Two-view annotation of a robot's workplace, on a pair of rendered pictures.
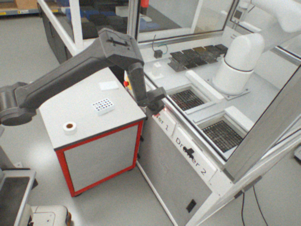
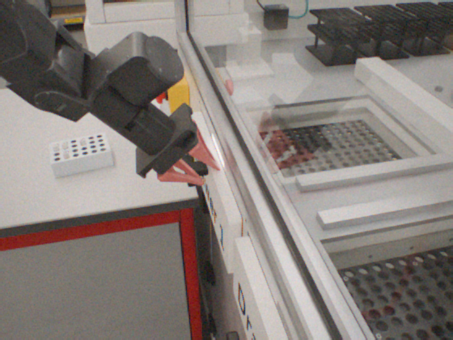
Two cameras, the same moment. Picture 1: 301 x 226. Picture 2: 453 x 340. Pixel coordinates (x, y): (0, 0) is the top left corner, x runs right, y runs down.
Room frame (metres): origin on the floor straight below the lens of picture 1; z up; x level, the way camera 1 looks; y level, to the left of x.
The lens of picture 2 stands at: (0.44, -0.28, 1.28)
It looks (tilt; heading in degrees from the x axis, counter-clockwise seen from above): 37 degrees down; 28
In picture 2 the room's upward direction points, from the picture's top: straight up
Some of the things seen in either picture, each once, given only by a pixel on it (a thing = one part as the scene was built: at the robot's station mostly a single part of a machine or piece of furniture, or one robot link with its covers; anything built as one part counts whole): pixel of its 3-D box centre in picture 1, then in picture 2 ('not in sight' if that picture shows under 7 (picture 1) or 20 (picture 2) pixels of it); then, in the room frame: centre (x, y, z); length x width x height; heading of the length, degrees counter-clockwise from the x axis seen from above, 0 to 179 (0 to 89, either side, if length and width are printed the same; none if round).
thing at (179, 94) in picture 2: (130, 82); (175, 93); (1.11, 0.19, 0.88); 0.07 x 0.05 x 0.07; 41
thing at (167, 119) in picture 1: (158, 113); (213, 182); (0.87, -0.04, 0.87); 0.29 x 0.02 x 0.11; 41
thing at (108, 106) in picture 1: (102, 106); (81, 154); (0.92, 0.33, 0.78); 0.12 x 0.08 x 0.04; 140
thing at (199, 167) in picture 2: not in sight; (195, 168); (0.85, -0.02, 0.91); 0.07 x 0.04 x 0.01; 41
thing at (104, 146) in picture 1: (90, 133); (93, 238); (0.98, 0.46, 0.38); 0.62 x 0.58 x 0.76; 41
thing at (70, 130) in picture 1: (69, 128); not in sight; (0.69, 0.44, 0.78); 0.07 x 0.07 x 0.04
